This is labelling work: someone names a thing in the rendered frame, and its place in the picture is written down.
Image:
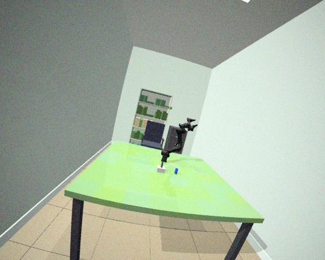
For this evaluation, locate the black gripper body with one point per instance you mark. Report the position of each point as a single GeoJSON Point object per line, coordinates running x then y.
{"type": "Point", "coordinates": [188, 124]}

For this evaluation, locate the beige square block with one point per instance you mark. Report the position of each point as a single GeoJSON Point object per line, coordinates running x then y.
{"type": "Point", "coordinates": [160, 169]}

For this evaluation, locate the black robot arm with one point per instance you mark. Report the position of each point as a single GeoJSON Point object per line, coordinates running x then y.
{"type": "Point", "coordinates": [165, 152]}

